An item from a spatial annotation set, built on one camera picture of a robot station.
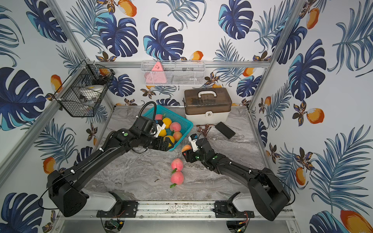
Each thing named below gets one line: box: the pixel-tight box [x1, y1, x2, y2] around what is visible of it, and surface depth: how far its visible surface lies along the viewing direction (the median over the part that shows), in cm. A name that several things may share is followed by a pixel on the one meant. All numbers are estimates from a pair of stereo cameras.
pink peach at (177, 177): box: [170, 170, 185, 186], surface depth 82 cm
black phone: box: [215, 121, 236, 140], surface depth 106 cm
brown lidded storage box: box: [182, 87, 233, 126], surface depth 102 cm
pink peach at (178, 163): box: [170, 158, 184, 172], surface depth 87 cm
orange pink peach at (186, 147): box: [181, 144, 192, 153], surface depth 86 cm
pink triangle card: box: [144, 61, 167, 84], surface depth 92 cm
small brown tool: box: [195, 123, 216, 137], surface depth 106 cm
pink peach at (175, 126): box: [169, 121, 182, 132], surface depth 103 cm
